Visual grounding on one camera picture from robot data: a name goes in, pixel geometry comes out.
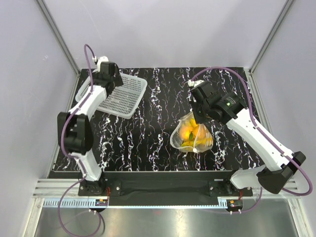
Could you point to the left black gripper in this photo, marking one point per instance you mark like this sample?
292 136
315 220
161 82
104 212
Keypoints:
117 79

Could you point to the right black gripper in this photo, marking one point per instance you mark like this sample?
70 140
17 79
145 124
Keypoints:
199 119

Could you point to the yellow banana bunch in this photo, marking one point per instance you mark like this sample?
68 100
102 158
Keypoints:
203 140

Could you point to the yellow-pink peach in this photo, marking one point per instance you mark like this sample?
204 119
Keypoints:
188 132

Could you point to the clear zip top bag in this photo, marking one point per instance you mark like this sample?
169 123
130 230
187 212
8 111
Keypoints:
175 138

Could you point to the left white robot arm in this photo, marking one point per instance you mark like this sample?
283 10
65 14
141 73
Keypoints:
75 136

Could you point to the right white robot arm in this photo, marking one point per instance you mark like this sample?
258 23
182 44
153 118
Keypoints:
280 163

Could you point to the white plastic perforated basket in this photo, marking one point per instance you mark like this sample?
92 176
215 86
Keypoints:
120 96

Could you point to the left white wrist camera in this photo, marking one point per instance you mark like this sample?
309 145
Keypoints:
99 60

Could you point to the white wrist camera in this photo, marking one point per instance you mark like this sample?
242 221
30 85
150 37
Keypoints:
99 60
194 83

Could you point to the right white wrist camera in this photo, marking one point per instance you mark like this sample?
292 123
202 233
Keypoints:
194 83

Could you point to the left aluminium frame post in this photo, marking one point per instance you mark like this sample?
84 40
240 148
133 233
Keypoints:
57 34

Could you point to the aluminium frame post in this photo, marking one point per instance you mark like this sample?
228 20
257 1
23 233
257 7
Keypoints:
57 34
276 26

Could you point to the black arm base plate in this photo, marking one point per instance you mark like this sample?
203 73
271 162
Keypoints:
136 178

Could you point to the right aluminium frame post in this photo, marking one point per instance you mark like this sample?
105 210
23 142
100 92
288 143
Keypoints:
276 26

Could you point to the front aluminium frame rail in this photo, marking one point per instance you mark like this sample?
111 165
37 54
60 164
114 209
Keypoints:
192 189

